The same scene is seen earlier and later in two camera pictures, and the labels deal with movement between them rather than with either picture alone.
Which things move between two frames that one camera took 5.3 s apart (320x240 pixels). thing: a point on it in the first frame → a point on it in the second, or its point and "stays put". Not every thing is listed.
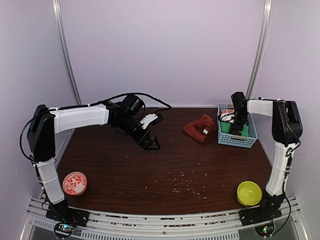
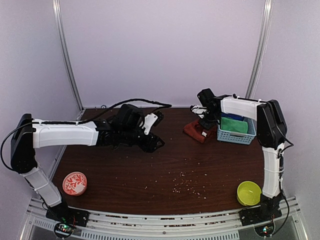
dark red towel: (202, 129) stays put
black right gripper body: (242, 118) → (211, 118)
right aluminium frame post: (261, 49) stays put
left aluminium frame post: (57, 13) stays put
